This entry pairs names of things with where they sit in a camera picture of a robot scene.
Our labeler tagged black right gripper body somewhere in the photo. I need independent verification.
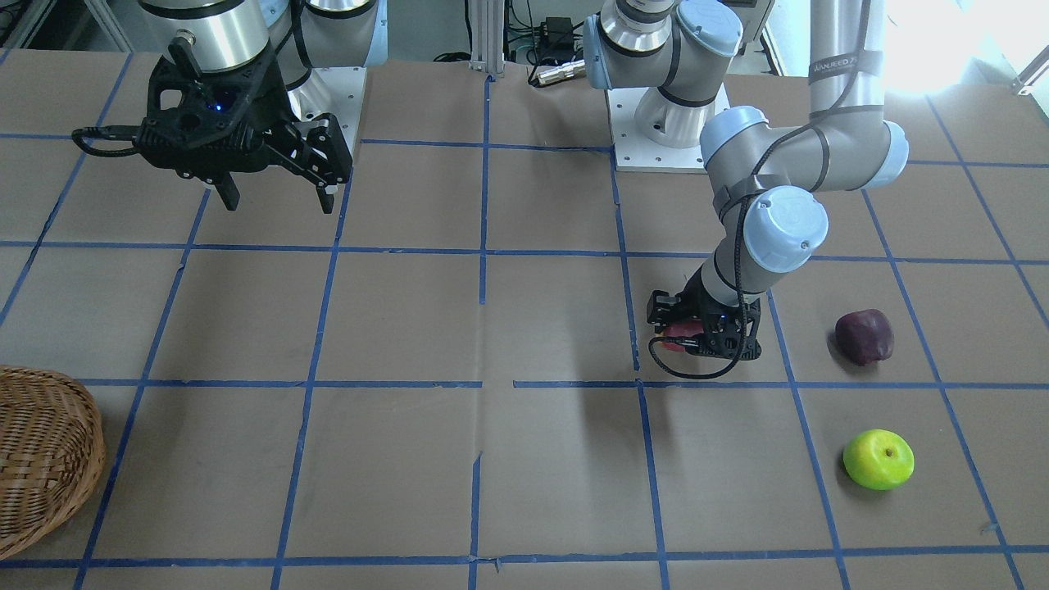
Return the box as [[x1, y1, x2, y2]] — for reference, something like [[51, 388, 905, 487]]
[[134, 37, 352, 190]]

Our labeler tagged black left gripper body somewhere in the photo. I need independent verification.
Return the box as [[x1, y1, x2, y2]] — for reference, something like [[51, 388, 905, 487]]
[[646, 280, 763, 360]]

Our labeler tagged red apple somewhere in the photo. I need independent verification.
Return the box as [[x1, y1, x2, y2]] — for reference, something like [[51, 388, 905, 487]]
[[660, 319, 705, 352]]

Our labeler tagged dark purple apple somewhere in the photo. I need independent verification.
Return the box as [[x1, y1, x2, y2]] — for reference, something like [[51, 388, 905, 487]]
[[834, 309, 895, 366]]

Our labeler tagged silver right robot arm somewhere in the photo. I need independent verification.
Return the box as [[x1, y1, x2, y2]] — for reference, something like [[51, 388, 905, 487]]
[[132, 1, 388, 213]]

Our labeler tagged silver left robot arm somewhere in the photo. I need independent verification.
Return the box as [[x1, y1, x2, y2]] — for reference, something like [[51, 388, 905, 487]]
[[582, 1, 909, 363]]

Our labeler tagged wicker basket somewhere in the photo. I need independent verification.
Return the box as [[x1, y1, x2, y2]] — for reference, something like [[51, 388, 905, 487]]
[[1, 365, 107, 559]]

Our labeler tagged green apple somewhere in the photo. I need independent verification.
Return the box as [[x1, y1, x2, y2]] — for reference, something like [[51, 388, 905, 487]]
[[842, 429, 915, 492]]

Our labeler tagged black power adapter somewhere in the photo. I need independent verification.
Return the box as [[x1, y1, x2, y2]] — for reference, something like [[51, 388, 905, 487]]
[[538, 16, 574, 52]]

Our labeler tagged silver metal connector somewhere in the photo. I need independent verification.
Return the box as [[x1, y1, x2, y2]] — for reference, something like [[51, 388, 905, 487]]
[[528, 59, 587, 89]]

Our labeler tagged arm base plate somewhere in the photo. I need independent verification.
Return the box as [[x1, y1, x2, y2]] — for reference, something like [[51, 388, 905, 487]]
[[606, 85, 730, 175], [288, 66, 370, 157]]

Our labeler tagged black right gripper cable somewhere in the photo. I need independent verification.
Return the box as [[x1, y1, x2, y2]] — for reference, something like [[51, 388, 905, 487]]
[[71, 125, 144, 159]]

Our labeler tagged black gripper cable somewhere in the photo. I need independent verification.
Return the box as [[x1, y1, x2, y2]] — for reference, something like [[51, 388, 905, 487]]
[[650, 0, 870, 380], [71, 125, 144, 159]]

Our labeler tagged aluminium frame post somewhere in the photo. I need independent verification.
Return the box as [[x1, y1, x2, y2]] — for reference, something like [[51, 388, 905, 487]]
[[465, 0, 506, 81]]

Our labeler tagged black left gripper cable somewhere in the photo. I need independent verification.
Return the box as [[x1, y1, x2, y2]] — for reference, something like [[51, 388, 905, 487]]
[[650, 0, 870, 380]]

